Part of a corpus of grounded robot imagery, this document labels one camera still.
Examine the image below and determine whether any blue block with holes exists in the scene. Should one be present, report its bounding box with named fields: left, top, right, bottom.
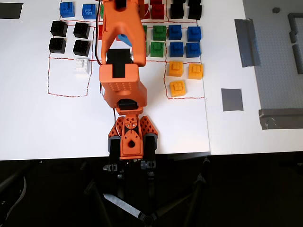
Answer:
left=117, top=34, right=133, bottom=48

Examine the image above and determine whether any yellow stud block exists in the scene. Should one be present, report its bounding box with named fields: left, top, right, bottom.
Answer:
left=169, top=80, right=187, bottom=97
left=188, top=63, right=204, bottom=80
left=168, top=61, right=184, bottom=77

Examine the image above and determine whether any black metal table frame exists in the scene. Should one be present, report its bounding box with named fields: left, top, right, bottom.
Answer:
left=81, top=157, right=212, bottom=227

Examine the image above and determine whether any grey angled brick wall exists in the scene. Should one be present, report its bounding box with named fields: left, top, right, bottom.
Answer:
left=287, top=13, right=303, bottom=33

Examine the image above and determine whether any grey square tape marker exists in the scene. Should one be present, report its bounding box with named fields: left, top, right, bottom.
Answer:
left=221, top=88, right=244, bottom=112

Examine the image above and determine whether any blue stud block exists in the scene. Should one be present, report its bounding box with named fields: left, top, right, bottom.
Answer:
left=185, top=42, right=201, bottom=58
left=82, top=4, right=98, bottom=20
left=187, top=26, right=202, bottom=42
left=59, top=1, right=76, bottom=18
left=168, top=25, right=182, bottom=40
left=169, top=42, right=185, bottom=57

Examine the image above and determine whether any black chair leg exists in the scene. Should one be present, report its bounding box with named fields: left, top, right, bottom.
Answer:
left=0, top=165, right=27, bottom=224

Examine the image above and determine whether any wide grey tape strip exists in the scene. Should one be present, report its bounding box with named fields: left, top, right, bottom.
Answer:
left=258, top=108, right=303, bottom=130

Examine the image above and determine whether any long grey brick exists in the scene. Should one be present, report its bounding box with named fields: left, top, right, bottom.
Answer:
left=292, top=44, right=303, bottom=75

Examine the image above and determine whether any black grey table clamp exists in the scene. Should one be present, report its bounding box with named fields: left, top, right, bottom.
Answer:
left=104, top=136, right=122, bottom=173
left=140, top=133, right=159, bottom=177

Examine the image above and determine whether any long grey tape strip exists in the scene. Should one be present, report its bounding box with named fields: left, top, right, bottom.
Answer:
left=234, top=18, right=261, bottom=68

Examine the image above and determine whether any white stud block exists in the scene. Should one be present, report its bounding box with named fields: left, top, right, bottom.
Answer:
left=73, top=59, right=90, bottom=74

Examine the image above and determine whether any grey studded baseplate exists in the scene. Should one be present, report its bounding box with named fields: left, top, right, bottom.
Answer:
left=243, top=0, right=303, bottom=111

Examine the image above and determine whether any black tape patch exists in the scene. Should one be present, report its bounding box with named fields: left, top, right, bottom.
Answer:
left=0, top=2, right=24, bottom=19

